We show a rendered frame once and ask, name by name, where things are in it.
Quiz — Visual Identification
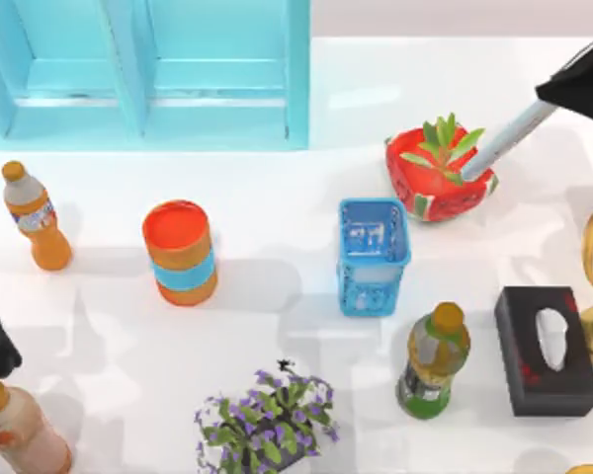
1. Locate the orange can with blue band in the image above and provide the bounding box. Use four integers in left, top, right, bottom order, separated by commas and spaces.
141, 199, 219, 307

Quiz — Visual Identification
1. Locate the black tissue box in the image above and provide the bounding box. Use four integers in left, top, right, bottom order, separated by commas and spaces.
493, 284, 593, 419

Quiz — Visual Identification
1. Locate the blue pierced basket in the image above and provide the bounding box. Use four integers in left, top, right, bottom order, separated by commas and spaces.
337, 197, 412, 317

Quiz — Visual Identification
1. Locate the orange drink bottle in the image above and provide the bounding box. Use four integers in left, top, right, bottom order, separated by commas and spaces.
0, 160, 74, 272

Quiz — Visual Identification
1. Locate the red watermelon plant pot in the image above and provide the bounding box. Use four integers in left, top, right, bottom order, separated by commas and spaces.
384, 113, 500, 223

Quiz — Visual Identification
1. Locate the purple flower plant pot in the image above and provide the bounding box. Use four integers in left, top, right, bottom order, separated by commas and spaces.
193, 358, 342, 474

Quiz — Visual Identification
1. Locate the green tea bottle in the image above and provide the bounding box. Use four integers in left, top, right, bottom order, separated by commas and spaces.
394, 301, 472, 421

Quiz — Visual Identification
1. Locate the pale pink bottle orange cap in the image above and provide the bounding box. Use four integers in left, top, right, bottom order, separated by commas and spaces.
0, 379, 74, 474

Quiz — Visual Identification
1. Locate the light blue rack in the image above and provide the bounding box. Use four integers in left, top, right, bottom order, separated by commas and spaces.
0, 0, 311, 152

